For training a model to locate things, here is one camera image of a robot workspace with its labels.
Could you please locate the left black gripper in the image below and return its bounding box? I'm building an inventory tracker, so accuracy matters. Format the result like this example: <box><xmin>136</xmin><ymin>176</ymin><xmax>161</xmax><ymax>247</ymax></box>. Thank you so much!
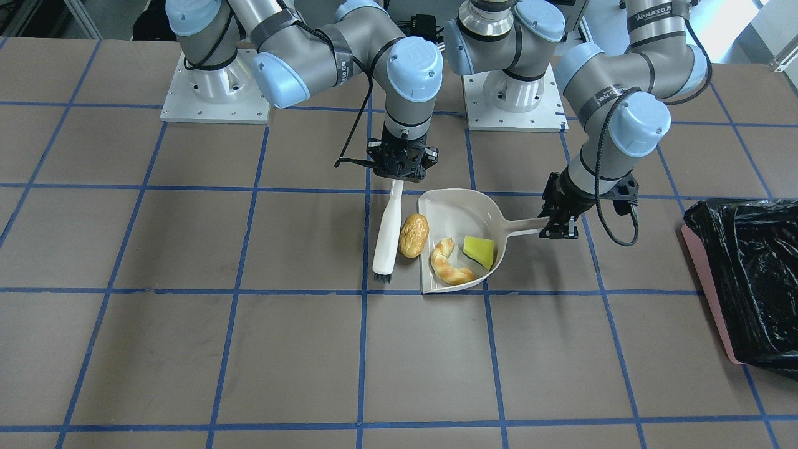
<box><xmin>539</xmin><ymin>165</ymin><xmax>596</xmax><ymax>239</ymax></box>

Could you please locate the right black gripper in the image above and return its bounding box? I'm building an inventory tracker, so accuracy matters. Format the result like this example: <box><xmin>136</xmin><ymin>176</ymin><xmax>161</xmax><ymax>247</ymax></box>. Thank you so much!
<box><xmin>367</xmin><ymin>128</ymin><xmax>438</xmax><ymax>183</ymax></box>

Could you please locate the golden brown bread roll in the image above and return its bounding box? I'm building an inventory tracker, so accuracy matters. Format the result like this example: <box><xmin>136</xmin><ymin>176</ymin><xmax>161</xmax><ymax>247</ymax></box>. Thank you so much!
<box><xmin>398</xmin><ymin>213</ymin><xmax>430</xmax><ymax>259</ymax></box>

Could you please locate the yellow sponge wedge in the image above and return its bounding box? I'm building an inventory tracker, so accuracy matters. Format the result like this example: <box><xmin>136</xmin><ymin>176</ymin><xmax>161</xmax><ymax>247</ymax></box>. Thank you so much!
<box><xmin>462</xmin><ymin>235</ymin><xmax>495</xmax><ymax>271</ymax></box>

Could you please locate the beige plastic dustpan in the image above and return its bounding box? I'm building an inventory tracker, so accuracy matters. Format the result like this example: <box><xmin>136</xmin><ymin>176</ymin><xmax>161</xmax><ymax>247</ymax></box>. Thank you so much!
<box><xmin>417</xmin><ymin>188</ymin><xmax>549</xmax><ymax>294</ymax></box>

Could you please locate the white hand brush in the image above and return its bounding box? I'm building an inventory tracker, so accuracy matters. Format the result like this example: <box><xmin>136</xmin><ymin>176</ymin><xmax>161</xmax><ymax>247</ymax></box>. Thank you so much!
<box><xmin>372</xmin><ymin>179</ymin><xmax>403</xmax><ymax>284</ymax></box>

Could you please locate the curved bread piece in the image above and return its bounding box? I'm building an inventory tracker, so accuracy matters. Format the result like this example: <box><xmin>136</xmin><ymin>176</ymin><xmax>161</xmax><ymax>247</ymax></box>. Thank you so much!
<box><xmin>430</xmin><ymin>238</ymin><xmax>476</xmax><ymax>285</ymax></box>

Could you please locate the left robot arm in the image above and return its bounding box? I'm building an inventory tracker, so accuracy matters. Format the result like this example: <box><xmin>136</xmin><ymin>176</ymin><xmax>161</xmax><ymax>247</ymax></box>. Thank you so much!
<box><xmin>443</xmin><ymin>1</ymin><xmax>711</xmax><ymax>239</ymax></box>

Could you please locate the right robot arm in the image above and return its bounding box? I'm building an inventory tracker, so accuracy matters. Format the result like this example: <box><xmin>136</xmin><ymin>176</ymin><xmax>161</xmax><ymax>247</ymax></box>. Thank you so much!
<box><xmin>161</xmin><ymin>1</ymin><xmax>443</xmax><ymax>182</ymax></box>

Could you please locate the bin with black bag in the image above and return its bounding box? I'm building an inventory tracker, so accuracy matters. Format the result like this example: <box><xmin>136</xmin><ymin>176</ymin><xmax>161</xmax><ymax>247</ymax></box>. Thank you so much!
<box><xmin>682</xmin><ymin>198</ymin><xmax>797</xmax><ymax>380</ymax></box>

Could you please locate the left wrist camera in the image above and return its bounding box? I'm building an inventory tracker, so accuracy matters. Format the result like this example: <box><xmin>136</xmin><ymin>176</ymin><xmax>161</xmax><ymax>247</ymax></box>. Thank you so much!
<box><xmin>611</xmin><ymin>172</ymin><xmax>639</xmax><ymax>216</ymax></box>

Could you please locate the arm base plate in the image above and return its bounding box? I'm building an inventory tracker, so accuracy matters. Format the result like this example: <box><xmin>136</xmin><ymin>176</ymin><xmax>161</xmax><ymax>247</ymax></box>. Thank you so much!
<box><xmin>160</xmin><ymin>49</ymin><xmax>271</xmax><ymax>125</ymax></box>
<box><xmin>463</xmin><ymin>66</ymin><xmax>568</xmax><ymax>133</ymax></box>

